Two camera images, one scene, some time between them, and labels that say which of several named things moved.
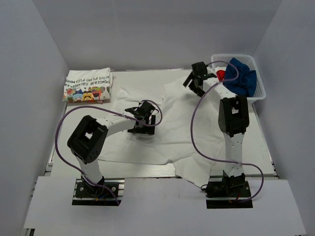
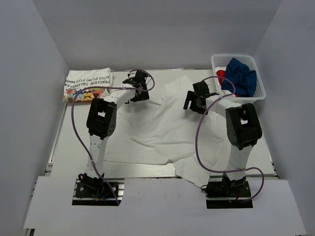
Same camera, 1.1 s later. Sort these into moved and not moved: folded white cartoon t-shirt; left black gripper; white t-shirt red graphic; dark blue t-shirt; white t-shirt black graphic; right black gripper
Moved: left black gripper; right black gripper
Not moved: folded white cartoon t-shirt; white t-shirt black graphic; dark blue t-shirt; white t-shirt red graphic
